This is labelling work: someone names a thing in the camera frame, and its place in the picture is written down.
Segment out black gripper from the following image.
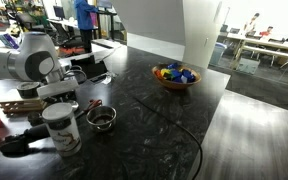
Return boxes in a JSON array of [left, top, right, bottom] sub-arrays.
[[44, 90, 80, 107]]

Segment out silver pot lid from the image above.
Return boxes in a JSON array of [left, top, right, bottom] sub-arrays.
[[66, 100, 83, 112]]

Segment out small steel pot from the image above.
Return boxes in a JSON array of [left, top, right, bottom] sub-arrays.
[[85, 105, 117, 134]]

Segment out bin with blue lid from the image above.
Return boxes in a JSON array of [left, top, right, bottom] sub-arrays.
[[209, 42, 228, 66]]

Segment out white can with orange print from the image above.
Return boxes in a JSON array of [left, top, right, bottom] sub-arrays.
[[42, 102, 83, 158]]

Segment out small dark round cup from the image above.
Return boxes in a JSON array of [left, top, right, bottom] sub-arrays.
[[27, 111, 45, 127]]

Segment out black tape roll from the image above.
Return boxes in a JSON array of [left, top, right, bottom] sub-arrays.
[[16, 81, 42, 100]]

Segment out wooden slat stack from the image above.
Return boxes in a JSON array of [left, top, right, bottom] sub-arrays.
[[0, 97, 49, 115]]

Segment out black laptop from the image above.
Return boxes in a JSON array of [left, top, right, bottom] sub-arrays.
[[71, 54, 109, 82]]

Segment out black office chair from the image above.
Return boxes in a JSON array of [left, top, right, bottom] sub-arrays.
[[50, 21, 86, 50]]

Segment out person in blue hoodie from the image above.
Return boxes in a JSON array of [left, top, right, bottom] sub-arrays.
[[72, 0, 100, 54]]

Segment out dark computer monitor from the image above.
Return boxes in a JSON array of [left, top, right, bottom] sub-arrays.
[[52, 5, 66, 20]]

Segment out black standing desk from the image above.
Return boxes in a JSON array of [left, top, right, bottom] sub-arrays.
[[95, 8, 119, 42]]

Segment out orange toy block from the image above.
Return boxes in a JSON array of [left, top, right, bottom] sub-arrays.
[[154, 69, 164, 80]]

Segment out yellow toy block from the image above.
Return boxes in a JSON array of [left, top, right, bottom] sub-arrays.
[[159, 68, 172, 78]]

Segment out wooden bowl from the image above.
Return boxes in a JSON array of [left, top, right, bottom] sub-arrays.
[[151, 63, 202, 90]]

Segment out blue toy block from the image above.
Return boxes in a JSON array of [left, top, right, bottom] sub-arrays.
[[182, 69, 196, 83], [167, 62, 180, 71], [170, 69, 183, 83]]

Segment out white cabinet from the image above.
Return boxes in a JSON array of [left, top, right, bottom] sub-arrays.
[[182, 0, 224, 70]]

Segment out white box on floor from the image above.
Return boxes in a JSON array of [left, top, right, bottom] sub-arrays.
[[236, 57, 261, 75]]

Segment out person in white shirt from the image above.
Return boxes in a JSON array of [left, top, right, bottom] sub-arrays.
[[243, 12, 262, 35]]

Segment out person in red shirt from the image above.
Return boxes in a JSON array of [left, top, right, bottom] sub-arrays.
[[259, 25, 274, 38]]

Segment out long wooden table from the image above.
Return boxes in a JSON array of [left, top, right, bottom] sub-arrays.
[[226, 31, 288, 86]]

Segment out grey wrist camera block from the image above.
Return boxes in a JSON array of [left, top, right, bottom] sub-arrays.
[[36, 78, 81, 100]]

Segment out orange handled scissors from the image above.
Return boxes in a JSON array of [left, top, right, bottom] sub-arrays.
[[74, 98, 103, 120]]

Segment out black handled brush tool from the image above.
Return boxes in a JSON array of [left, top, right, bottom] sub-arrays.
[[0, 123, 52, 158]]

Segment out black cable on counter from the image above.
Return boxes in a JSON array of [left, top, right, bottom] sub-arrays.
[[130, 96, 204, 180]]

